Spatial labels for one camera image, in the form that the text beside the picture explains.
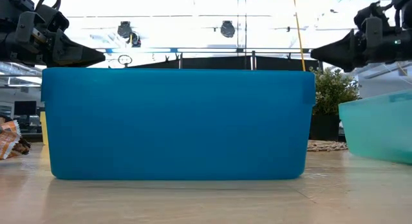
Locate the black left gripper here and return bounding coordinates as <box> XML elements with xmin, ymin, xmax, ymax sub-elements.
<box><xmin>0</xmin><ymin>0</ymin><xmax>106</xmax><ymax>68</ymax></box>

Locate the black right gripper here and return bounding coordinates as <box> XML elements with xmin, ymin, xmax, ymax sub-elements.
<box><xmin>310</xmin><ymin>17</ymin><xmax>412</xmax><ymax>73</ymax></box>

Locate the orange brown granola bar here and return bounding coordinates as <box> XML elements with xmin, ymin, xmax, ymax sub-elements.
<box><xmin>0</xmin><ymin>119</ymin><xmax>32</xmax><ymax>160</ymax></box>

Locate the small potted green plant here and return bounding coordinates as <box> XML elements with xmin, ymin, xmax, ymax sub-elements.
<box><xmin>308</xmin><ymin>66</ymin><xmax>361</xmax><ymax>142</ymax></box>

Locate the black monitor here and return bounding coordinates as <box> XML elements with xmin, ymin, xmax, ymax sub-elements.
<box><xmin>13</xmin><ymin>100</ymin><xmax>37</xmax><ymax>116</ymax></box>

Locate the yellow translucent plastic bin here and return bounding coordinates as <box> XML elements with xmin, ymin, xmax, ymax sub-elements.
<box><xmin>39</xmin><ymin>111</ymin><xmax>49</xmax><ymax>146</ymax></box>

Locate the green translucent plastic bin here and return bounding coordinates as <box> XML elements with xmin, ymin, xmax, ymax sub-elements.
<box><xmin>338</xmin><ymin>90</ymin><xmax>412</xmax><ymax>165</ymax></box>

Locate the round wicker tray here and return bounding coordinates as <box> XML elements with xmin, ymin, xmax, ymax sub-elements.
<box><xmin>306</xmin><ymin>139</ymin><xmax>348</xmax><ymax>153</ymax></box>

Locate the black partition panel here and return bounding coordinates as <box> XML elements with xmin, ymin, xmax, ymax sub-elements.
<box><xmin>128</xmin><ymin>55</ymin><xmax>323</xmax><ymax>71</ymax></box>

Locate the blue plastic bin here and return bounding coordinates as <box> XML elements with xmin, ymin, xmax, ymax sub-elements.
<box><xmin>41</xmin><ymin>68</ymin><xmax>316</xmax><ymax>181</ymax></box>

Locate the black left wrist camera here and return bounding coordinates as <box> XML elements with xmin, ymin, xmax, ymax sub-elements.
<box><xmin>34</xmin><ymin>4</ymin><xmax>70</xmax><ymax>33</ymax></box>

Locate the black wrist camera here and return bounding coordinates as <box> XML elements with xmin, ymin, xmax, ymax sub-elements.
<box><xmin>34</xmin><ymin>4</ymin><xmax>70</xmax><ymax>33</ymax></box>
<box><xmin>353</xmin><ymin>1</ymin><xmax>392</xmax><ymax>25</ymax></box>

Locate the yellow hanging cable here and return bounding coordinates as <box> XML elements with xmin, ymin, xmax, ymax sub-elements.
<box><xmin>292</xmin><ymin>0</ymin><xmax>306</xmax><ymax>72</ymax></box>

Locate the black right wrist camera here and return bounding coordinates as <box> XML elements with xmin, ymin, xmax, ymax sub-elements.
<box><xmin>353</xmin><ymin>1</ymin><xmax>392</xmax><ymax>25</ymax></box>

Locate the black ceiling cord reel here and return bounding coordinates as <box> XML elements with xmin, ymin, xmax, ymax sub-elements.
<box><xmin>117</xmin><ymin>21</ymin><xmax>133</xmax><ymax>39</ymax></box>
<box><xmin>220</xmin><ymin>20</ymin><xmax>236</xmax><ymax>38</ymax></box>

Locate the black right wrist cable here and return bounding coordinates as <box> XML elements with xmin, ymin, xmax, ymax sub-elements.
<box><xmin>388</xmin><ymin>0</ymin><xmax>412</xmax><ymax>30</ymax></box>

